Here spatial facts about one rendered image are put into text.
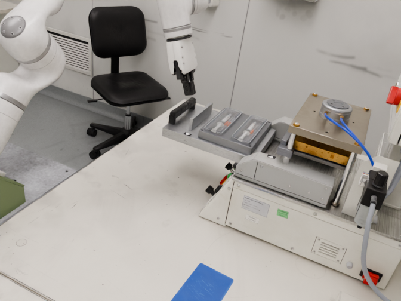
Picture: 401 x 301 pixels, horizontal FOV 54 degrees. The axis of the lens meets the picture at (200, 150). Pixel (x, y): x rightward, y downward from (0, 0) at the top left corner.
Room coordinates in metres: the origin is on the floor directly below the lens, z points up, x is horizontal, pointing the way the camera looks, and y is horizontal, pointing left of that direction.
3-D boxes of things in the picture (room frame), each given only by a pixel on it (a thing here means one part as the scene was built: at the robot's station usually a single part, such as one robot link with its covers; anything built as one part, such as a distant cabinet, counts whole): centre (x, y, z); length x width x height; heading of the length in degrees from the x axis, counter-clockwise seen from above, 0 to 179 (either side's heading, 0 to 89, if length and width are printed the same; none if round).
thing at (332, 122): (0.95, -0.36, 1.08); 0.31 x 0.24 x 0.13; 159
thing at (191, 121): (1.09, -0.05, 0.97); 0.30 x 0.22 x 0.08; 69
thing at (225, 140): (1.07, -0.10, 0.98); 0.20 x 0.17 x 0.03; 159
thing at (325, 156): (0.97, -0.34, 1.07); 0.22 x 0.17 x 0.10; 159
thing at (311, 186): (0.87, -0.22, 0.96); 0.26 x 0.05 x 0.07; 69
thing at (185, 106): (1.13, 0.07, 0.99); 0.15 x 0.02 x 0.04; 159
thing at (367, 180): (0.72, -0.38, 1.05); 0.15 x 0.05 x 0.15; 159
